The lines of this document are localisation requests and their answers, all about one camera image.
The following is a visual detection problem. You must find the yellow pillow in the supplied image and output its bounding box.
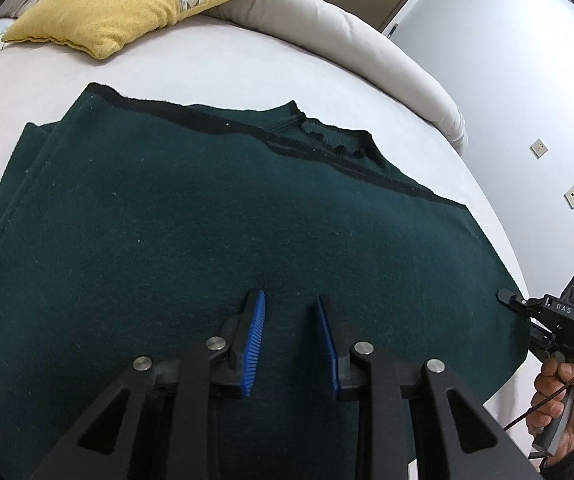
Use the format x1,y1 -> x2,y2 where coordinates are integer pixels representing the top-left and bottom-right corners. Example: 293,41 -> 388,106
1,0 -> 262,60

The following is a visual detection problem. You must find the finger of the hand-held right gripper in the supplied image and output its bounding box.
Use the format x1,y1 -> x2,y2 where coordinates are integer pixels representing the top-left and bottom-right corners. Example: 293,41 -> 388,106
497,287 -> 542,317
530,321 -> 556,361

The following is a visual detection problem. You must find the person's right hand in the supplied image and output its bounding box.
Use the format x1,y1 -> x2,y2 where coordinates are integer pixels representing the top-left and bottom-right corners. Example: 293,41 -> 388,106
528,357 -> 574,461

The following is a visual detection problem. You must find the beige duvet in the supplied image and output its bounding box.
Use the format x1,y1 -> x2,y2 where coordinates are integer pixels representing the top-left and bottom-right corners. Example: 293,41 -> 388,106
0,0 -> 468,156

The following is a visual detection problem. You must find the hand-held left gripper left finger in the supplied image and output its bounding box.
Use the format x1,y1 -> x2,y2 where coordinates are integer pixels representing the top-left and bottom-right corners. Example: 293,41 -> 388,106
32,289 -> 268,480

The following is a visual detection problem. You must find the bed with white sheet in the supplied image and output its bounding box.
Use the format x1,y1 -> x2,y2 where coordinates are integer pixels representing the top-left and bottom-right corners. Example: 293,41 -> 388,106
0,5 -> 542,461

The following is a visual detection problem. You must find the dark green sweater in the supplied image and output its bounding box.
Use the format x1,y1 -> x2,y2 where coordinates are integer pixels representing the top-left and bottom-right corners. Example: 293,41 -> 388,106
0,82 -> 528,480

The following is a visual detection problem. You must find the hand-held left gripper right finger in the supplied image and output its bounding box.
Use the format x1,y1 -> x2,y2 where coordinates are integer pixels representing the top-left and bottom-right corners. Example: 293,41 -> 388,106
314,294 -> 542,480

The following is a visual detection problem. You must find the thin black cable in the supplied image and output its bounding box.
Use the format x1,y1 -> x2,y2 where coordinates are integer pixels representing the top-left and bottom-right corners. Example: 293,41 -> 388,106
504,360 -> 574,431

